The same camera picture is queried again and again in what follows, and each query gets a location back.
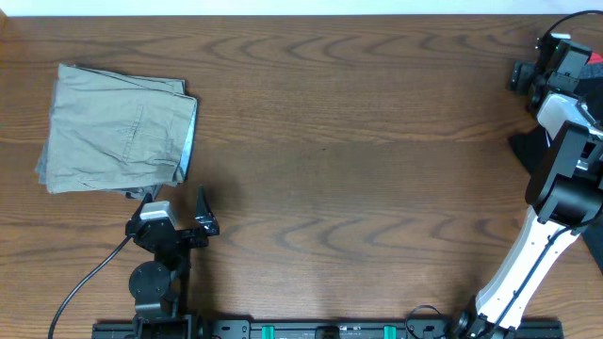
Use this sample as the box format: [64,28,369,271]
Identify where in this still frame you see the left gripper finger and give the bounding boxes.
[195,186,218,231]
[131,193,154,222]

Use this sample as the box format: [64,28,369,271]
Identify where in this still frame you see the black leggings red waistband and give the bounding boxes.
[579,53,602,270]

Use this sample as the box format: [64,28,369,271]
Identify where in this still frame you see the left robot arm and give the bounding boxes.
[125,187,220,339]

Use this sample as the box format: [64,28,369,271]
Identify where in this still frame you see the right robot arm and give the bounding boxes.
[448,33,602,338]

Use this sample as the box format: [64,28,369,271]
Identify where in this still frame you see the folded khaki trousers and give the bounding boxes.
[35,64,199,200]

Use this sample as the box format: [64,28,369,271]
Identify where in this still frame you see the black and white garment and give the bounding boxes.
[508,126,552,191]

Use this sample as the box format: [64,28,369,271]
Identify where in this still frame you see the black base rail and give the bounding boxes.
[91,318,565,339]

